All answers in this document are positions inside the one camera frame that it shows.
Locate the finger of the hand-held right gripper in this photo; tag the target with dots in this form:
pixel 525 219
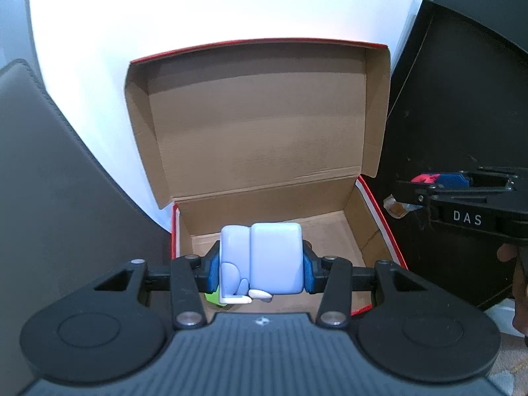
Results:
pixel 414 194
pixel 453 180

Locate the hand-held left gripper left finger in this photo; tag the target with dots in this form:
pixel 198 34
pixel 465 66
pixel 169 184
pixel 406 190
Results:
pixel 212 272

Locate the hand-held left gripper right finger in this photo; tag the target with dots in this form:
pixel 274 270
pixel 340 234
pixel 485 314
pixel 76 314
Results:
pixel 310 274

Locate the small brown square charm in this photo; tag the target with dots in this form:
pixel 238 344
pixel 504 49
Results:
pixel 397 209

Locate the green cube toy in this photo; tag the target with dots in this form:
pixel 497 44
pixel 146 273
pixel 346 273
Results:
pixel 212 299

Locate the lavender elephant-shaped charger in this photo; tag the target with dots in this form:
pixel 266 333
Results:
pixel 274 255

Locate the red cardboard shoebox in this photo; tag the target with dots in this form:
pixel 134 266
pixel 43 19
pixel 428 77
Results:
pixel 247 132

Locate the person's right hand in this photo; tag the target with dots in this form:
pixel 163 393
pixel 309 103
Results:
pixel 520 309

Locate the black flat board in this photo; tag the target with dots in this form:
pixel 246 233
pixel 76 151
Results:
pixel 453 111

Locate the pink fluffy rug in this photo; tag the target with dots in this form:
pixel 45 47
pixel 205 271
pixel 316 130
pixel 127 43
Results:
pixel 513 363

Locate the large black panel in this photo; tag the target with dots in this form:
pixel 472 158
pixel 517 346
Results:
pixel 486 0

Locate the grey door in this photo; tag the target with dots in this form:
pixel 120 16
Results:
pixel 12 8

